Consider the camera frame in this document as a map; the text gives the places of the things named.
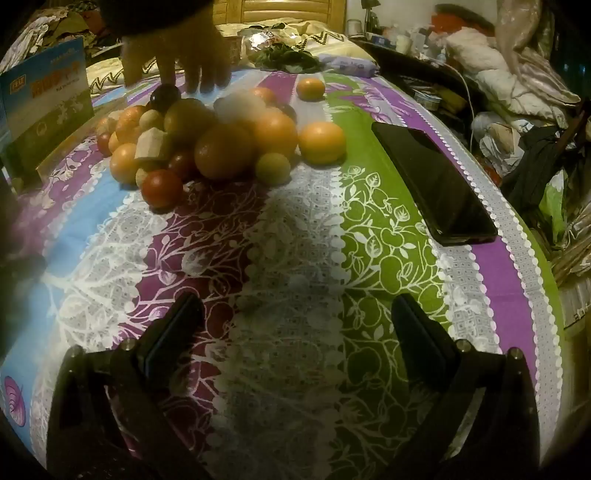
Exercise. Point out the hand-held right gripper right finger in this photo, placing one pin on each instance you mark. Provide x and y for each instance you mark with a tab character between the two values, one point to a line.
415	332

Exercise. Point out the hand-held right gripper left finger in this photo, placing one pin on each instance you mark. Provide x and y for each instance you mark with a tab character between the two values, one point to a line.
178	327

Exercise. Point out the pile of mixed fruit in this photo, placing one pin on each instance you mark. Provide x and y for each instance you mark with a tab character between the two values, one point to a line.
161	187

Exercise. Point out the heap of oranges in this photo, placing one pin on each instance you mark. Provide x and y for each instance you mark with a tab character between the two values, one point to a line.
224	152

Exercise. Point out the tan cube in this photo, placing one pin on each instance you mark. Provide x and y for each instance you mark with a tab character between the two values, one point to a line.
150	144

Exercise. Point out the large orange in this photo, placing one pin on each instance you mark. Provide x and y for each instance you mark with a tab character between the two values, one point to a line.
322	143

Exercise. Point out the another person's forearm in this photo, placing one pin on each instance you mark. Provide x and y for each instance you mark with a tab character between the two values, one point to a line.
152	18

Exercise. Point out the striped floral bed sheet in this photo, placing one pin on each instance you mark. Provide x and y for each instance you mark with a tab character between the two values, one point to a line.
295	258

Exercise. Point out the black smartphone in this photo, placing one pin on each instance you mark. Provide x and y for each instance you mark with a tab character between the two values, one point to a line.
429	184

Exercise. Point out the blue and green carton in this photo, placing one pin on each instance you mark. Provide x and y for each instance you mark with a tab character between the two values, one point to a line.
46	106

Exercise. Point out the green plastic bag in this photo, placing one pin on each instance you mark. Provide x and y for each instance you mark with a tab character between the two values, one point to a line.
554	203

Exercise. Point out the black garment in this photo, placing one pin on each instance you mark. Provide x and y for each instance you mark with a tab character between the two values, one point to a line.
540	161

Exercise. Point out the small white tub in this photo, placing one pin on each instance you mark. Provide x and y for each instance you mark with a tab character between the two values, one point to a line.
425	99

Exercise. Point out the dark bedside desk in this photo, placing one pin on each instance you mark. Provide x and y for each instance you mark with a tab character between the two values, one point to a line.
401	69

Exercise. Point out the pile of colourful clothes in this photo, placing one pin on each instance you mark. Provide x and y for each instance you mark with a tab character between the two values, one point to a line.
60	23

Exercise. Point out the lilac tissue pack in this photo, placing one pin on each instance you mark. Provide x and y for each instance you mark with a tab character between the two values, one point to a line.
348	65

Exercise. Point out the pale bedding pile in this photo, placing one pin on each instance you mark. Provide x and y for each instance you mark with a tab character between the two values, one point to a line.
498	64

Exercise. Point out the leafy green vegetable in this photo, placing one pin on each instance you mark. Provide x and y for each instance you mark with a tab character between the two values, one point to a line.
286	57

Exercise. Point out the clear plastic snack bag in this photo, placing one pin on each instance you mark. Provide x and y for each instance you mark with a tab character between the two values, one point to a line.
261	39

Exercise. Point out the cream zigzag quilt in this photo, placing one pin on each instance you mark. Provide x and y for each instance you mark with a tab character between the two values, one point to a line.
323	39

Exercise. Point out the glass jar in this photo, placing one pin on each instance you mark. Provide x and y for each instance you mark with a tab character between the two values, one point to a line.
353	28

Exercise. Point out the desk lamp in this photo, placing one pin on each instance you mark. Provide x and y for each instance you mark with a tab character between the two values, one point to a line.
368	11

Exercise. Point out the wooden headboard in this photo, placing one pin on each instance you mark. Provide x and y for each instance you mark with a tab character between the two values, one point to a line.
286	11

